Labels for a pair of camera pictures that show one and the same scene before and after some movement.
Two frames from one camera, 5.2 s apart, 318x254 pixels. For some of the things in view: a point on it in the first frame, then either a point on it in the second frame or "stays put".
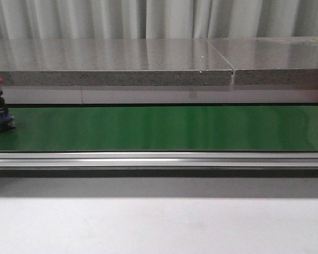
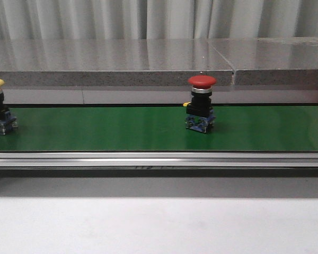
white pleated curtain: x=35 y=19 stays put
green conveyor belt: x=165 y=128 stays put
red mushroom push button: x=0 y=119 to x=200 y=116
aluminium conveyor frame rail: x=158 y=164 stays put
